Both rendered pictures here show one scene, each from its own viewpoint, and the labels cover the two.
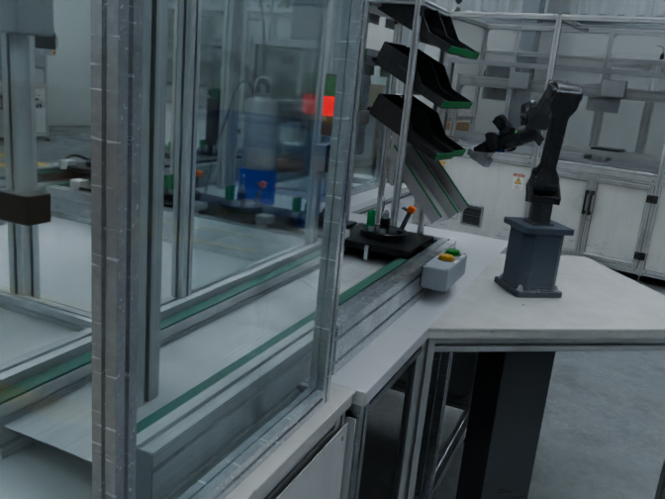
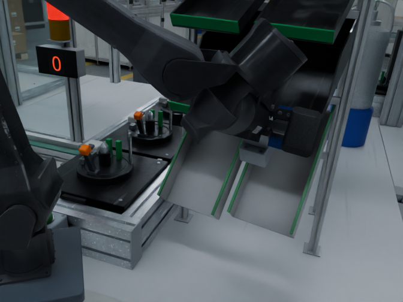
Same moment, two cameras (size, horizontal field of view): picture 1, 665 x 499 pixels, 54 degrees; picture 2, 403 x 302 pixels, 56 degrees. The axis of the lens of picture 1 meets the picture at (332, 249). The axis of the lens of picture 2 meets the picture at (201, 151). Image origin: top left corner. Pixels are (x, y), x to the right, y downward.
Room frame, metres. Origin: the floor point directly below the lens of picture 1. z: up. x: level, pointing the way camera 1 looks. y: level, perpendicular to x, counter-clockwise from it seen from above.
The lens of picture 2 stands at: (2.03, -1.00, 1.44)
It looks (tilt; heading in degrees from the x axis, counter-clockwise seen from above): 25 degrees down; 84
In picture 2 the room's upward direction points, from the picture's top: 4 degrees clockwise
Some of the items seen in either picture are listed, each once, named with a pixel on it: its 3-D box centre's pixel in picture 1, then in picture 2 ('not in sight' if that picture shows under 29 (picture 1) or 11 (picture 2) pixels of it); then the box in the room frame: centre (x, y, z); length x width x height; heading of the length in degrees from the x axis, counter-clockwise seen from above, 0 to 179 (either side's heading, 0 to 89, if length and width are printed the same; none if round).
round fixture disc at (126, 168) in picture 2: (383, 233); (105, 168); (1.88, -0.15, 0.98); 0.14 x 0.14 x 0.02
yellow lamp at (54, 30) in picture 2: not in sight; (59, 29); (1.75, 0.04, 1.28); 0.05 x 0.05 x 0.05
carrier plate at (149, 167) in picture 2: (383, 239); (105, 174); (1.88, -0.15, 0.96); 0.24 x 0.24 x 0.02; 67
